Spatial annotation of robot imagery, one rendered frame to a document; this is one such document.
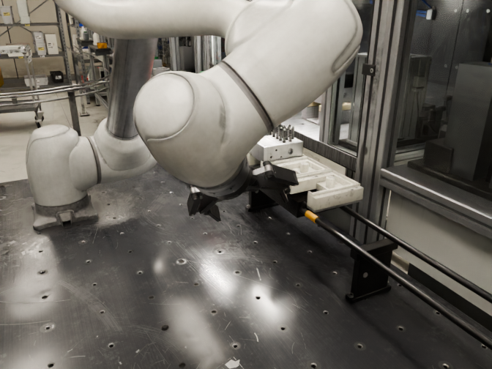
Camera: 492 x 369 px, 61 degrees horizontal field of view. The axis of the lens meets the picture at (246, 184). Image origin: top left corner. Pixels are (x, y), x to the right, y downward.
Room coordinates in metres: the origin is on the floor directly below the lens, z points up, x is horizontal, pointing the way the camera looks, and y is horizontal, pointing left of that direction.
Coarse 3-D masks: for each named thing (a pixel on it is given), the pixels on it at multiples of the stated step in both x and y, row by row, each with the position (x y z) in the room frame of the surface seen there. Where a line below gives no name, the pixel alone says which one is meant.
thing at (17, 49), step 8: (0, 48) 4.49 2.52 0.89; (8, 48) 4.51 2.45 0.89; (16, 48) 4.53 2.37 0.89; (24, 48) 4.57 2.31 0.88; (24, 56) 4.54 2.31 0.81; (32, 64) 4.98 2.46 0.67; (32, 72) 4.97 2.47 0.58; (32, 88) 4.55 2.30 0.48; (32, 96) 4.54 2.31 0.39; (0, 104) 4.76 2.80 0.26; (32, 104) 4.76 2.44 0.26; (0, 112) 4.41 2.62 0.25; (8, 112) 4.44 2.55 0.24; (16, 112) 4.47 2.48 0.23; (40, 112) 4.95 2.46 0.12; (40, 120) 4.55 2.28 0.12
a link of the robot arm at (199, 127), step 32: (224, 64) 0.49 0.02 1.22; (160, 96) 0.42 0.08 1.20; (192, 96) 0.41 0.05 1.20; (224, 96) 0.45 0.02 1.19; (160, 128) 0.40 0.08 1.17; (192, 128) 0.40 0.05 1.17; (224, 128) 0.43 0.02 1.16; (256, 128) 0.46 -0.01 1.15; (160, 160) 0.43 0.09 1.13; (192, 160) 0.42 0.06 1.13; (224, 160) 0.45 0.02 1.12
